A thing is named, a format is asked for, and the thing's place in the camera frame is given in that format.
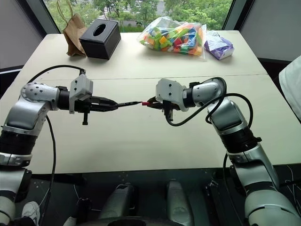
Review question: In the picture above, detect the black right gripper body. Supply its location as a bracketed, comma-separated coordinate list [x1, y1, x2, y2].
[161, 99, 181, 121]

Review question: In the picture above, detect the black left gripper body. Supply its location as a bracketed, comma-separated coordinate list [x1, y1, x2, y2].
[74, 96, 100, 126]

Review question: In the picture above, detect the black marker pen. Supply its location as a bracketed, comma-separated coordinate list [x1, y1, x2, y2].
[116, 101, 143, 107]

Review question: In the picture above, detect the black tissue box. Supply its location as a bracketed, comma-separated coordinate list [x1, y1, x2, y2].
[79, 19, 122, 60]

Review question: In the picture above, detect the clear bag of colourful blocks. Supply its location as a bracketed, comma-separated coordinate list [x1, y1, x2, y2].
[136, 16, 208, 57]

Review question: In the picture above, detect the brown paper bag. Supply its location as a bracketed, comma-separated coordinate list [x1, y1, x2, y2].
[56, 0, 88, 57]

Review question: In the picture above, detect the purple and white package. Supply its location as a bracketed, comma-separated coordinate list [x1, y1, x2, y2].
[203, 30, 235, 61]

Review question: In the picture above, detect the dark grey rounded shape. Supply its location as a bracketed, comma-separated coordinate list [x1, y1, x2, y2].
[166, 179, 194, 226]
[98, 183, 137, 222]

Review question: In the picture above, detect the white shoe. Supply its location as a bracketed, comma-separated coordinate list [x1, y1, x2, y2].
[21, 201, 41, 226]

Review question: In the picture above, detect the white cloth bundle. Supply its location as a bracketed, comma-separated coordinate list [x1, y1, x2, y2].
[278, 55, 301, 123]

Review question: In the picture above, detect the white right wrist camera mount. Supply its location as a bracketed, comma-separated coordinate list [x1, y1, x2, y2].
[155, 78, 189, 112]

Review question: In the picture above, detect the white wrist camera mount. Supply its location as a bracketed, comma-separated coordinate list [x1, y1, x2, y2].
[69, 74, 94, 114]
[155, 78, 189, 112]

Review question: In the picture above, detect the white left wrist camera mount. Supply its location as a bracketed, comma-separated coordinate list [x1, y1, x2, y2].
[69, 74, 94, 114]

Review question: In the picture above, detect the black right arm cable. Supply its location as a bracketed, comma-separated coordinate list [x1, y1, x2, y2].
[163, 77, 254, 203]

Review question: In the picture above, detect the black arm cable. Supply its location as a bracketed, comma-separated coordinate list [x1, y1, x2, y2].
[163, 77, 254, 203]
[26, 65, 87, 214]

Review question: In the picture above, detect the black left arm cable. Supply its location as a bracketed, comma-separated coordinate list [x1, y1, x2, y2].
[26, 65, 87, 214]

